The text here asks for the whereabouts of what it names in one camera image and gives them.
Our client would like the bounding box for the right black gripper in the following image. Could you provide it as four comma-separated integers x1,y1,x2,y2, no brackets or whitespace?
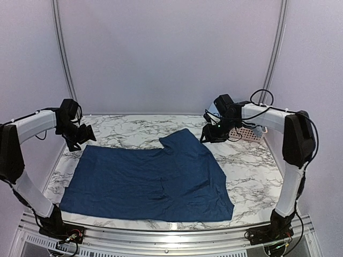
200,116,240,142

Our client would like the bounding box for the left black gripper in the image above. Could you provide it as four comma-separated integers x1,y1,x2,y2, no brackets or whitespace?
56,121,96,152

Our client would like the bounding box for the dark blue t-shirt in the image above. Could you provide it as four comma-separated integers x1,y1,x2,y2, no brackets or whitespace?
59,129,234,222

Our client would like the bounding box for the pink plastic laundry basket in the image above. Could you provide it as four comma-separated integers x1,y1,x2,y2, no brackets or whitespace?
229,126,268,142

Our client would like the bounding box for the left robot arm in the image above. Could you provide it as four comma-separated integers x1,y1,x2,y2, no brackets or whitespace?
1,99,96,238

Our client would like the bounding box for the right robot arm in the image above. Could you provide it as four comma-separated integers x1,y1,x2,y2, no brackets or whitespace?
200,94,318,240

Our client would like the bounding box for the light blue cloth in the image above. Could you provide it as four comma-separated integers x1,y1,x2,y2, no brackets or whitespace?
207,102,220,117

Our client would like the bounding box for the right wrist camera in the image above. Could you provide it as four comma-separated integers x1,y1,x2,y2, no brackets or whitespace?
203,109,221,125

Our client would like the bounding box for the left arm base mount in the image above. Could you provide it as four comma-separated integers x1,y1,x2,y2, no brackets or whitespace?
39,220,85,244

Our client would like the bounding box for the right aluminium corner post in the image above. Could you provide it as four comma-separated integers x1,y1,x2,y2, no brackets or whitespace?
263,0,289,90

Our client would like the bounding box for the aluminium corner post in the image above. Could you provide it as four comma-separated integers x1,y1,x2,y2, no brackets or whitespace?
263,0,289,90
51,0,78,101

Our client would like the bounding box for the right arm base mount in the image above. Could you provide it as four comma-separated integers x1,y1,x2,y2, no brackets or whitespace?
244,222,294,245

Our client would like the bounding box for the left aluminium corner post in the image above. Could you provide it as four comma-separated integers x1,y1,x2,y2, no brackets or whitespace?
51,0,78,101

